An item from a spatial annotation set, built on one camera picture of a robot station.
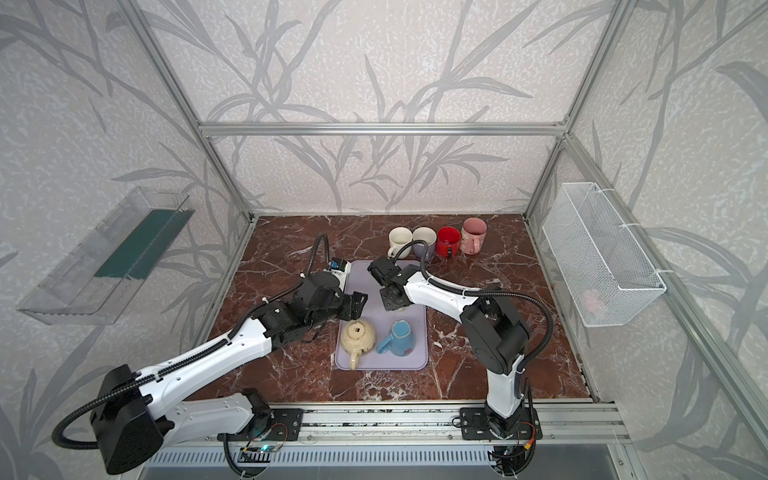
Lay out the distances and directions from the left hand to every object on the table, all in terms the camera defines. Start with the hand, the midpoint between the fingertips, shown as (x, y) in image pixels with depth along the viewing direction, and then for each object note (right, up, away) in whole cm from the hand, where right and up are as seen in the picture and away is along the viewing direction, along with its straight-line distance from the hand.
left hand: (362, 288), depth 79 cm
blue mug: (+10, -14, 0) cm, 17 cm away
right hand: (+9, -2, +14) cm, 17 cm away
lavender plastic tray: (+5, -13, +14) cm, 20 cm away
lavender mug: (+19, +15, +27) cm, 36 cm away
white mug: (+9, +14, +25) cm, 31 cm away
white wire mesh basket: (+53, +5, -17) cm, 56 cm away
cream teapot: (-1, -14, +1) cm, 14 cm away
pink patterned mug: (+35, +15, +23) cm, 44 cm away
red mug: (+27, +12, +29) cm, 42 cm away
